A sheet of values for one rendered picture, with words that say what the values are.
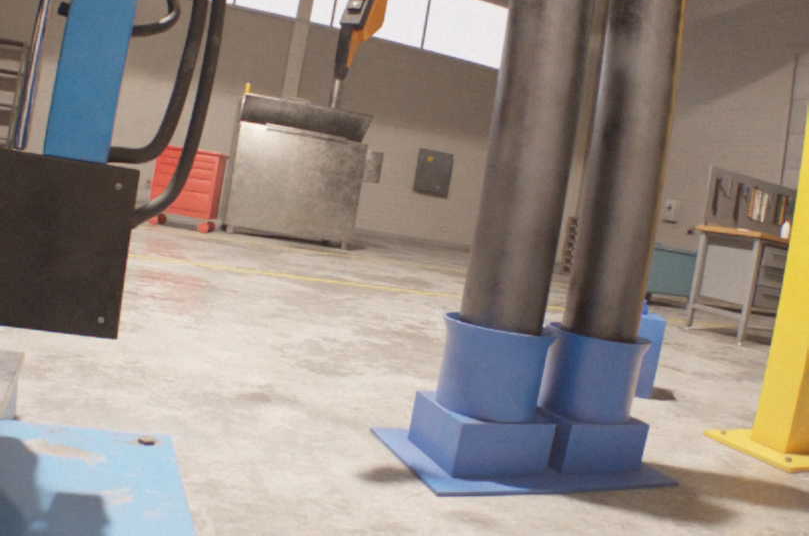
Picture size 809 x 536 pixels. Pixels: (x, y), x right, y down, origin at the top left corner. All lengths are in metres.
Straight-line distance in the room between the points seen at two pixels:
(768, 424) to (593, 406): 0.94
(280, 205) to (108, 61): 8.10
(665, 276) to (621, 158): 6.93
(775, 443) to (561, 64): 1.54
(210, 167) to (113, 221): 7.36
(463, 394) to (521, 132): 0.64
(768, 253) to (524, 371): 4.64
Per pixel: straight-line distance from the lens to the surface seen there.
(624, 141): 1.94
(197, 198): 8.23
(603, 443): 1.97
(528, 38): 1.80
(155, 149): 0.91
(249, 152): 8.87
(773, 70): 13.91
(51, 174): 0.86
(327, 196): 9.00
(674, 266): 8.91
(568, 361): 1.94
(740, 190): 6.97
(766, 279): 6.31
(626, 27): 2.02
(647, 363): 3.15
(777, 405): 2.69
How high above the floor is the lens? 0.61
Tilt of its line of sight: 2 degrees down
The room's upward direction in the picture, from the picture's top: 9 degrees clockwise
